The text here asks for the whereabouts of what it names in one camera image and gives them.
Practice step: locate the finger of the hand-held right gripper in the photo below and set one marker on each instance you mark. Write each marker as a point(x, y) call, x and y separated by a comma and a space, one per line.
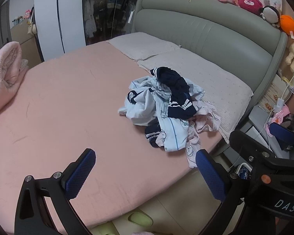
point(283, 133)
point(245, 144)

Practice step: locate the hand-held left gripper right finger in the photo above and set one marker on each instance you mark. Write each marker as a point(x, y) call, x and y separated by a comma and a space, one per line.
point(209, 176)

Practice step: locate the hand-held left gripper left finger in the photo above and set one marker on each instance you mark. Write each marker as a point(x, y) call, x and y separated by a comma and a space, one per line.
point(80, 173)

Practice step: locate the red bear plush toy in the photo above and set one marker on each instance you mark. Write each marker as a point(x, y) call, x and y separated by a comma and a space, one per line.
point(248, 3)

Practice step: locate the rolled pink blanket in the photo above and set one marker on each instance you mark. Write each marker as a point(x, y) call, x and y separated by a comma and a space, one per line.
point(5, 78)

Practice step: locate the black-haired doll plush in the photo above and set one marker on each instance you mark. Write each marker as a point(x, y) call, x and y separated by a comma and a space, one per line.
point(269, 14)

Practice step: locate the white blue device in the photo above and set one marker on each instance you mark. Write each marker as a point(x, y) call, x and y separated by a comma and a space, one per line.
point(243, 171)

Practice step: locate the navy white-striped garment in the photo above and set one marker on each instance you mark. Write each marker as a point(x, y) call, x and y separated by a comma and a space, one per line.
point(152, 137)
point(181, 107)

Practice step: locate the beige pillow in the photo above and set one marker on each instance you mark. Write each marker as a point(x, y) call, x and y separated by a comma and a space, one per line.
point(210, 78)
point(142, 45)

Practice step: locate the wooden dresser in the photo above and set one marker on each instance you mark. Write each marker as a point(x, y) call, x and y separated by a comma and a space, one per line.
point(24, 41)

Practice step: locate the light blue shirt navy trim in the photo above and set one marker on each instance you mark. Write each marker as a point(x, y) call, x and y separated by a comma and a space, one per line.
point(139, 107)

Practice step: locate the pink bed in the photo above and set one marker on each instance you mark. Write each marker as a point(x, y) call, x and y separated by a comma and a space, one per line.
point(63, 115)

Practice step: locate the orange round plush toy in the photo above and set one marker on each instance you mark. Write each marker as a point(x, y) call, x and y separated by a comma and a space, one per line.
point(288, 24)

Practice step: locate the beige hanging plush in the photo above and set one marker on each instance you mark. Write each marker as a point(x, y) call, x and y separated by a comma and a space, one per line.
point(33, 28)

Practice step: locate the pink printed pajama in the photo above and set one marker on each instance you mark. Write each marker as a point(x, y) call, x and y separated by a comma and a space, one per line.
point(207, 120)

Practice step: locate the pink hair doll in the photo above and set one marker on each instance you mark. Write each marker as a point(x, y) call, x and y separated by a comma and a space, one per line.
point(27, 13)

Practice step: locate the grey door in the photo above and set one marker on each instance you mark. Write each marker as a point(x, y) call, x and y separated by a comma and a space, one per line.
point(5, 24)

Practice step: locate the green slipper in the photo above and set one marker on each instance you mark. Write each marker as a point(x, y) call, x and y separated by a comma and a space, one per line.
point(139, 219)

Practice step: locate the glass door wardrobe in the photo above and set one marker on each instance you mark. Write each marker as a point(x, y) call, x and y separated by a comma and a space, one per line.
point(100, 9)

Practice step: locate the white carton box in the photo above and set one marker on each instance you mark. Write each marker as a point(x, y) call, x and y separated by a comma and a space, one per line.
point(272, 90)

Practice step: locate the light blue printed pajama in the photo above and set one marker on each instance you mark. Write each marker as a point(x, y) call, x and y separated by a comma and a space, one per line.
point(171, 129)

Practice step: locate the grey padded headboard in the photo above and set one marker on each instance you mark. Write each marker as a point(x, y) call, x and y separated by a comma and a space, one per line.
point(210, 29)

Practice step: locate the grey nightstand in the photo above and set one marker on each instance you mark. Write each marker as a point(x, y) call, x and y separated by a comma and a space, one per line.
point(257, 117)

